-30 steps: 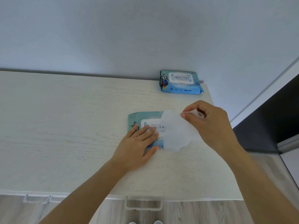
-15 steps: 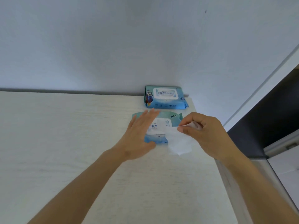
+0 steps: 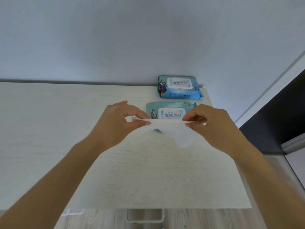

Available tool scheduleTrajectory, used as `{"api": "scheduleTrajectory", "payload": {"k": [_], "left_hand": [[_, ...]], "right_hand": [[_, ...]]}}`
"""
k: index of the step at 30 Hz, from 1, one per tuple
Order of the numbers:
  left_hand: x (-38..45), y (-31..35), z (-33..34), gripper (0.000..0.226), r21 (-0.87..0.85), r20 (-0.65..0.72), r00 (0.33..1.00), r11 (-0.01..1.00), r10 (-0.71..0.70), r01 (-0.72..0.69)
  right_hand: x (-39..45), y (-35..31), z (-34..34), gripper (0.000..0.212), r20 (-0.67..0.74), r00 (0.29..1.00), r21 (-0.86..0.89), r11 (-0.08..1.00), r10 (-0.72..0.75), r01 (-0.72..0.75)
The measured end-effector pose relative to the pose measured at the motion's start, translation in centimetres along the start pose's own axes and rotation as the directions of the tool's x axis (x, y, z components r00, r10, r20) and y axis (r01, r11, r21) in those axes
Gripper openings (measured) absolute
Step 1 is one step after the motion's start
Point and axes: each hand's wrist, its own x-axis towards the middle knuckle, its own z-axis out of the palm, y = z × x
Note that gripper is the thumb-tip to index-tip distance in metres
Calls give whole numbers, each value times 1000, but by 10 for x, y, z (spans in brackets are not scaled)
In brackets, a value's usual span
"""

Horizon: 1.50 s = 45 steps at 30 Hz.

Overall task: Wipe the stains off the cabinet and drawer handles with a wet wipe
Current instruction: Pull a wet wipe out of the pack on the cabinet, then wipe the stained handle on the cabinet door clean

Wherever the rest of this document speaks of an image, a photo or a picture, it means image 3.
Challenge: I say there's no person's left hand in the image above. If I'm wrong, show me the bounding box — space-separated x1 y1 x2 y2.
88 100 152 154

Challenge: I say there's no person's right hand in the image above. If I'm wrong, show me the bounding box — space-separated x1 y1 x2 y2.
182 104 248 157

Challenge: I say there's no white wipe pad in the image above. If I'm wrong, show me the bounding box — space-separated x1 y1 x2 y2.
131 118 197 149

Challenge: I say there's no blue wet wipe pack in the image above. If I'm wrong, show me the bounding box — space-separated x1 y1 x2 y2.
145 101 198 121
157 75 204 99

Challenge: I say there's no white wooden cabinet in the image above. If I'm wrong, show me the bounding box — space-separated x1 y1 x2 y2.
0 82 252 210

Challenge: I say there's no person's left forearm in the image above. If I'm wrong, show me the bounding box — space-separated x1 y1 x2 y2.
0 137 105 229

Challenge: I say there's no person's right forearm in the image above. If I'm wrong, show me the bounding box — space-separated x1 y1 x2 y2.
230 142 305 229

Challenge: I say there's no white room door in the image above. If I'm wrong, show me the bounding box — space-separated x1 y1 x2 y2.
281 133 305 189

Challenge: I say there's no white door frame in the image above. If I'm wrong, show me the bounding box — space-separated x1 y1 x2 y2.
234 51 305 128

